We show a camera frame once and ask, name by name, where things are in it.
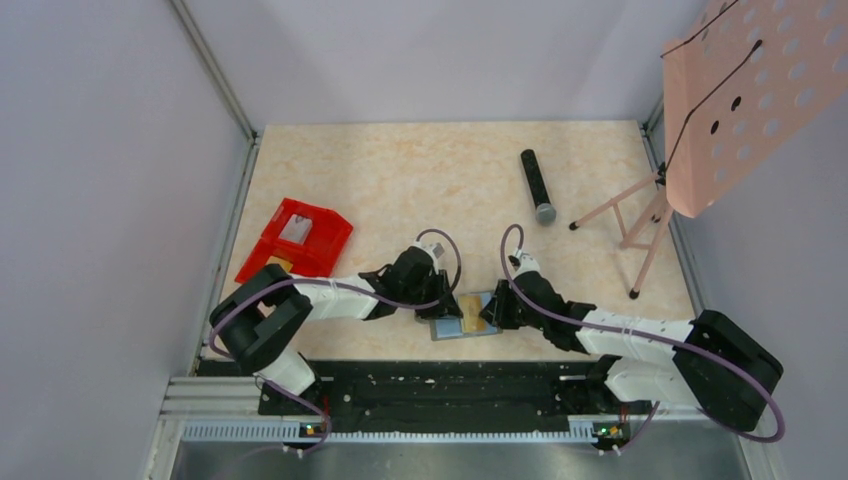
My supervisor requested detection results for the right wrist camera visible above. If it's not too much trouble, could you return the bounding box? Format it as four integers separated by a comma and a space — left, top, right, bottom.
509, 250, 540, 277

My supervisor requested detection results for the pink music stand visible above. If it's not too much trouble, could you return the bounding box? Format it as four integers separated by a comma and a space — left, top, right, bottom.
568, 0, 848, 301

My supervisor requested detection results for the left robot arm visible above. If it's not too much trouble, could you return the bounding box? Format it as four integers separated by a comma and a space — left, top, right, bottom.
208, 243, 461, 395

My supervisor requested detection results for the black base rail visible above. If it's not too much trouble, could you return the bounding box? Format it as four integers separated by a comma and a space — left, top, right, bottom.
258, 357, 654, 435

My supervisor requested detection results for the red plastic bin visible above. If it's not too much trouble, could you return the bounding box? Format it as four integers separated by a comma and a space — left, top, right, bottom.
235, 198, 354, 283

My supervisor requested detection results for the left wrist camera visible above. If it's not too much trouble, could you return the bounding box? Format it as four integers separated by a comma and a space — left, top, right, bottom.
414, 241, 445, 264

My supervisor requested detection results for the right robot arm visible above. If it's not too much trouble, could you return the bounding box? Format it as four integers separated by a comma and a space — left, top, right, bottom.
481, 272, 784, 433

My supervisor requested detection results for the black microphone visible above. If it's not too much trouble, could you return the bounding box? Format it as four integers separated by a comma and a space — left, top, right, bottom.
520, 149, 557, 226

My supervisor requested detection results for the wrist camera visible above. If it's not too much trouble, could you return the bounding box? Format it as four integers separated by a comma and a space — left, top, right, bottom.
414, 241, 445, 264
509, 250, 540, 277

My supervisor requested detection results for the grey card holder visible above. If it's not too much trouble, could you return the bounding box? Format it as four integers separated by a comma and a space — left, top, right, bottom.
417, 291, 501, 341

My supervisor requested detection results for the aluminium frame post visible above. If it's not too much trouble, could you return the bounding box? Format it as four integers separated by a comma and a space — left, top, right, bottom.
166, 0, 259, 143

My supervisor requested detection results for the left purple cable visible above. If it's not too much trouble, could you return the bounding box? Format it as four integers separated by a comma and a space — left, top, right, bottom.
207, 228, 464, 458

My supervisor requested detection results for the purple cable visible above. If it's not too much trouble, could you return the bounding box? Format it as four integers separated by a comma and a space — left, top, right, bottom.
499, 223, 788, 452
207, 228, 464, 458

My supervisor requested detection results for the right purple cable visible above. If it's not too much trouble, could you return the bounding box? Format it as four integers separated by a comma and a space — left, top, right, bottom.
499, 223, 788, 452

